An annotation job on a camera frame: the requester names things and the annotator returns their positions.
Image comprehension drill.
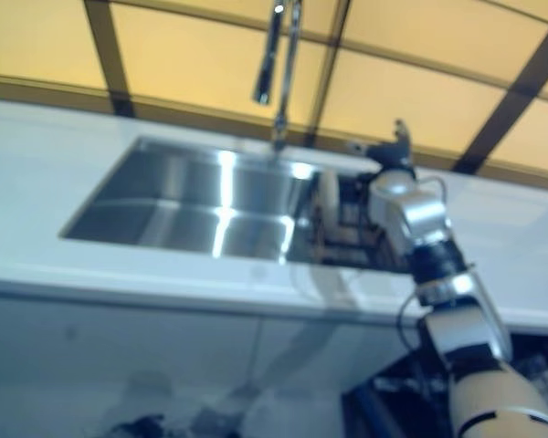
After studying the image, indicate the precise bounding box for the chrome gooseneck kitchen faucet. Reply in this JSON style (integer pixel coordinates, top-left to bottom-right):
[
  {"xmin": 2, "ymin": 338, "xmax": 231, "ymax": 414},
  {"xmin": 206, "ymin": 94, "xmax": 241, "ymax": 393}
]
[{"xmin": 252, "ymin": 0, "xmax": 303, "ymax": 152}]

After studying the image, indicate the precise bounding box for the cream plate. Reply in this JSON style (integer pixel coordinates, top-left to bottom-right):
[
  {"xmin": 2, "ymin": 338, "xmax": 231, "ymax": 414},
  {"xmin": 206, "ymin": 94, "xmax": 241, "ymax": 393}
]
[{"xmin": 316, "ymin": 169, "xmax": 343, "ymax": 239}]

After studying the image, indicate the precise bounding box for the dishwasher wire rack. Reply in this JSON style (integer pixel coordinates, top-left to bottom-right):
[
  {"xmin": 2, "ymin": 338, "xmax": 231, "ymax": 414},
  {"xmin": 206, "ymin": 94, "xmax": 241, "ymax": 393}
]
[{"xmin": 369, "ymin": 350, "xmax": 548, "ymax": 438}]

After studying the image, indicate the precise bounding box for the yellow window with dark frame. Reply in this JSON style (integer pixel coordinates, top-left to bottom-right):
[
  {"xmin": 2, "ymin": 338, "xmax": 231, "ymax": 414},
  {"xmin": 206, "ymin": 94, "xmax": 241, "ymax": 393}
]
[{"xmin": 0, "ymin": 0, "xmax": 548, "ymax": 177}]

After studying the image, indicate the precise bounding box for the stainless steel sink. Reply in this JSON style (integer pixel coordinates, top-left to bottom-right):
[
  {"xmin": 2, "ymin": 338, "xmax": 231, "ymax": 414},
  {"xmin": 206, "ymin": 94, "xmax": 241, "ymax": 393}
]
[{"xmin": 58, "ymin": 135, "xmax": 422, "ymax": 276}]

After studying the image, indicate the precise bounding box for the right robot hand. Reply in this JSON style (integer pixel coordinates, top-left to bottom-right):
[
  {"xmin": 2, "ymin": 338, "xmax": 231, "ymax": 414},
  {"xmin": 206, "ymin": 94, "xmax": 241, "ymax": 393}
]
[{"xmin": 346, "ymin": 119, "xmax": 416, "ymax": 177}]

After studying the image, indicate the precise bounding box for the dishwasher door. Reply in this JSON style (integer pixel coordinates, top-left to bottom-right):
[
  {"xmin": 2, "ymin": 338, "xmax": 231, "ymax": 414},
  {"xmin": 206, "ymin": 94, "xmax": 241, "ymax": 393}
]
[{"xmin": 342, "ymin": 387, "xmax": 381, "ymax": 438}]

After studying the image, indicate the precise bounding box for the built-in dishwasher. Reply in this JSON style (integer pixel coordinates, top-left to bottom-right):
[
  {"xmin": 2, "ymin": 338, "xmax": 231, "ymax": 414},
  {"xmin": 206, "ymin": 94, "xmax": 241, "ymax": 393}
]
[{"xmin": 341, "ymin": 331, "xmax": 548, "ymax": 438}]

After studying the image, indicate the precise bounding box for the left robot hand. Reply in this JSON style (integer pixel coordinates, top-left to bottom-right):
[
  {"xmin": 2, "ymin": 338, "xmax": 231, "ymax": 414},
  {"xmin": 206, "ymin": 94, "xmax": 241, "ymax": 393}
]
[{"xmin": 111, "ymin": 412, "xmax": 166, "ymax": 438}]

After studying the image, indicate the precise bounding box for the black sink drying rack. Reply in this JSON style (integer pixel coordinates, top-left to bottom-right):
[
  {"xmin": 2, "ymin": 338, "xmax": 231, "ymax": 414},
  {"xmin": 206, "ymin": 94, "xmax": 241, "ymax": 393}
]
[{"xmin": 307, "ymin": 170, "xmax": 408, "ymax": 269}]

